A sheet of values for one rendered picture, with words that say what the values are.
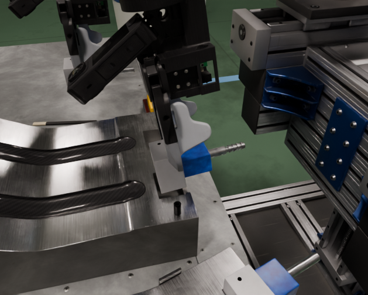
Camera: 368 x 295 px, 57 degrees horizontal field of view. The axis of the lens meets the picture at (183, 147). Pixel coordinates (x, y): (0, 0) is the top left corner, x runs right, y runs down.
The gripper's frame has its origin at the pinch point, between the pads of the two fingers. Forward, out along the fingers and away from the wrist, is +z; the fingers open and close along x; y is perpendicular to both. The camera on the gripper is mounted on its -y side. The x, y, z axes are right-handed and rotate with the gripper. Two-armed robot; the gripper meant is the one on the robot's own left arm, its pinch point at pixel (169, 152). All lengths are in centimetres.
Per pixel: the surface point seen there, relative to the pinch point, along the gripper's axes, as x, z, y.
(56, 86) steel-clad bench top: 51, 4, -22
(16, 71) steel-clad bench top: 63, 1, -33
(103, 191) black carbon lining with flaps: 1.6, 4.6, -10.3
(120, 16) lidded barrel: 207, 18, 1
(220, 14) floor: 339, 64, 110
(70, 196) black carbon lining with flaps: 1.7, 4.0, -14.9
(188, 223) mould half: -6.3, 7.5, 0.0
